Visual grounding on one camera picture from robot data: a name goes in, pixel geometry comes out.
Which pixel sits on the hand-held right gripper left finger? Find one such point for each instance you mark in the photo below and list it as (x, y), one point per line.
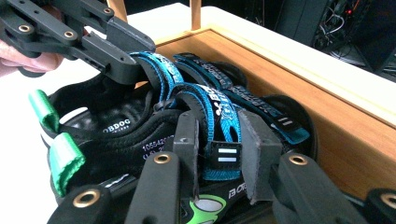
(186, 140)

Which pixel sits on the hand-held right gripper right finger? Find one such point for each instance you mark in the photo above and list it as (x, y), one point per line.
(258, 149)

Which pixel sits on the three-tier wooden shoe rack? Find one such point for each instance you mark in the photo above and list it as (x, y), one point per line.
(342, 130)

